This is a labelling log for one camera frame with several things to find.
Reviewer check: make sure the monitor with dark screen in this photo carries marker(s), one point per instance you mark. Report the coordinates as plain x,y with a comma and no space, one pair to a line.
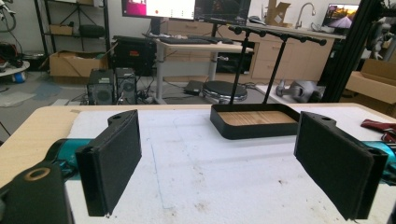
222,9

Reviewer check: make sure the black computer tower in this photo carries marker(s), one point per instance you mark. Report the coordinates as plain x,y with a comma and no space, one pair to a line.
126,85
100,88

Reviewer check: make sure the folded cardboard box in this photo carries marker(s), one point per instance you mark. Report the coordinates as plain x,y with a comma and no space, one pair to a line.
277,14

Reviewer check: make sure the monitor with sunset picture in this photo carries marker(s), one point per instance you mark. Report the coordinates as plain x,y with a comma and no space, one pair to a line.
341,16

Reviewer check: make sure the black equipment case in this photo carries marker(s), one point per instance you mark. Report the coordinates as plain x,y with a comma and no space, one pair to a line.
134,56

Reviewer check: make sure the black bag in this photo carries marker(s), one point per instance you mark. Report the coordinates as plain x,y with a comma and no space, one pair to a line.
91,31

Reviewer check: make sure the white foam mat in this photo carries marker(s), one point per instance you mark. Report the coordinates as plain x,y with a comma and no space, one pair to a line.
202,174

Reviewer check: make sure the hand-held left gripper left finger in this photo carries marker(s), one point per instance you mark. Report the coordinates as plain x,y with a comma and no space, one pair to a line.
109,161

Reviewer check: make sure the monitor with bright screen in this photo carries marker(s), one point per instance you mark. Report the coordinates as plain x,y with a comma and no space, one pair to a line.
168,7

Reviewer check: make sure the red cloth item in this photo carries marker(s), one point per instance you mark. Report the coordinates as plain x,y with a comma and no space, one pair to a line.
378,126

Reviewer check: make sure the round black turntable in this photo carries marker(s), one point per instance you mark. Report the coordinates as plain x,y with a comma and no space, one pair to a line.
224,89

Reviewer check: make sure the white robot part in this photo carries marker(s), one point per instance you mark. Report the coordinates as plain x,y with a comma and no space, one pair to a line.
295,90

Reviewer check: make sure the large open cardboard box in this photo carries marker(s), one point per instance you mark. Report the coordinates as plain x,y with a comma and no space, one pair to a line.
74,65

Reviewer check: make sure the round white table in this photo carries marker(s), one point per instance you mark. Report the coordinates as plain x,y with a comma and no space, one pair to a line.
14,69

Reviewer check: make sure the black stand with wooden tray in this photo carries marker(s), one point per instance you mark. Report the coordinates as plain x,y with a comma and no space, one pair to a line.
249,130

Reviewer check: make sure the black keyboard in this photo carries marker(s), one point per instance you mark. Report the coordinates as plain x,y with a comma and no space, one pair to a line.
185,40

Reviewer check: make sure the white robot figure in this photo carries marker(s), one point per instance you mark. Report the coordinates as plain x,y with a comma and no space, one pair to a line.
379,34

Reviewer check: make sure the black aluminium frame post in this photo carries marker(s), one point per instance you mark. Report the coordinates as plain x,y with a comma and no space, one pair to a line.
348,53

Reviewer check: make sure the flat open cardboard box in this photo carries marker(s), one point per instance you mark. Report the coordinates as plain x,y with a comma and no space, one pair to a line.
373,85

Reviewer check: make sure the white-legged standing desk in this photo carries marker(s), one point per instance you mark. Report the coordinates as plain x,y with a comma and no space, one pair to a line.
199,47

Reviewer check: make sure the flat black box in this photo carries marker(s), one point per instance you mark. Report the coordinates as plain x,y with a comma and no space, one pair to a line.
193,87

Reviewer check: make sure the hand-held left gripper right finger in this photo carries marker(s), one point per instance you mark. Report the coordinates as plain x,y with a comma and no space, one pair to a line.
336,161

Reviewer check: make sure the black metal shelf rack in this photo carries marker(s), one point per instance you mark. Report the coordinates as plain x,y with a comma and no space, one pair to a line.
106,25

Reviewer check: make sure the metal faucet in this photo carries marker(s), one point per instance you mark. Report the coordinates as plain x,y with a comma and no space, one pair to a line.
300,14

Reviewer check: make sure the small cardboard box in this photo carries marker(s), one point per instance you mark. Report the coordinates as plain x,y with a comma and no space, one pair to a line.
60,30

